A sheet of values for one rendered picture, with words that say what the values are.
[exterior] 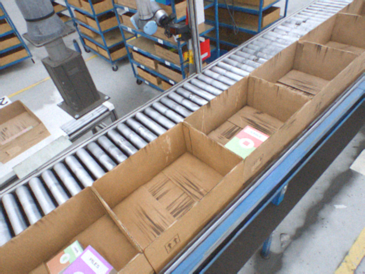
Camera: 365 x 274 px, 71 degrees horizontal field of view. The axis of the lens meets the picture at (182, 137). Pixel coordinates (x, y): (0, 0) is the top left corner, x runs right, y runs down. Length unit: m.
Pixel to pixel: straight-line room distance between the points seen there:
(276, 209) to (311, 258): 0.68
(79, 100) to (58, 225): 0.95
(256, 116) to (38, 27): 1.14
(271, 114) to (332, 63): 0.40
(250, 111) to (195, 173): 0.42
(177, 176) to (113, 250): 0.33
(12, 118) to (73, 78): 0.55
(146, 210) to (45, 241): 0.32
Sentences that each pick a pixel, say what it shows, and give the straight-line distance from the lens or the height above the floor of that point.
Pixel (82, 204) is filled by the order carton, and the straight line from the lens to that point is 0.90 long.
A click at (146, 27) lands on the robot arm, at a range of 1.77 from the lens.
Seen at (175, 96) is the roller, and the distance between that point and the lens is 1.61.
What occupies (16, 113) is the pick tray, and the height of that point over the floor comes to 0.78.
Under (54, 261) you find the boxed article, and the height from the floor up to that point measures 0.93.
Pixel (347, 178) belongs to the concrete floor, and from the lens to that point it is 2.23.
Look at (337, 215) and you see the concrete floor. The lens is 2.03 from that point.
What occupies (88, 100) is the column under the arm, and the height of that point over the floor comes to 0.80.
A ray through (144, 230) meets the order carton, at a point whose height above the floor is 0.89.
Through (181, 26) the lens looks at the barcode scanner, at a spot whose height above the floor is 1.08.
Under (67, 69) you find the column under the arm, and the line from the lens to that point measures 1.61.
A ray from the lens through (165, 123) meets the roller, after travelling 1.43.
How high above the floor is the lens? 1.67
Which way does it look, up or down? 44 degrees down
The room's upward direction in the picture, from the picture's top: 11 degrees counter-clockwise
